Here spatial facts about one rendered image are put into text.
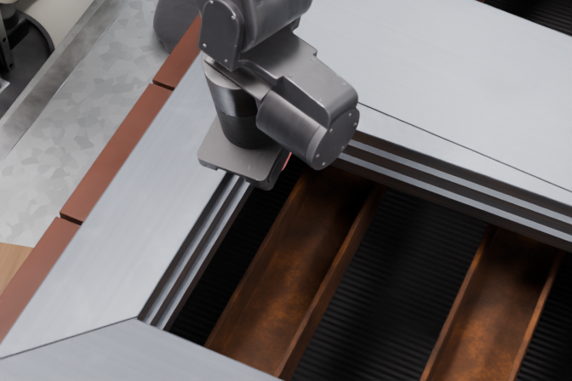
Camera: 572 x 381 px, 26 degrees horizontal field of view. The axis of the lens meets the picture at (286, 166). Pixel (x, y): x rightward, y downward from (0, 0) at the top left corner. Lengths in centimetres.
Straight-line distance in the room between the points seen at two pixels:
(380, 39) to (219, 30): 35
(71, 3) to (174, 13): 66
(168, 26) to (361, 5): 29
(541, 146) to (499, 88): 8
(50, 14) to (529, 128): 111
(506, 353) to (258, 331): 25
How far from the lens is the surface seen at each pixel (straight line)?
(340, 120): 93
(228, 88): 95
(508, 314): 128
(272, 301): 126
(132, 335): 104
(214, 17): 91
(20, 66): 205
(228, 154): 104
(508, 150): 116
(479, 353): 125
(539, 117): 119
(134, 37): 150
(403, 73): 121
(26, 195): 137
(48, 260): 114
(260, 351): 124
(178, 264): 109
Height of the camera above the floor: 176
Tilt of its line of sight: 53 degrees down
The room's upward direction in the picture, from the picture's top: straight up
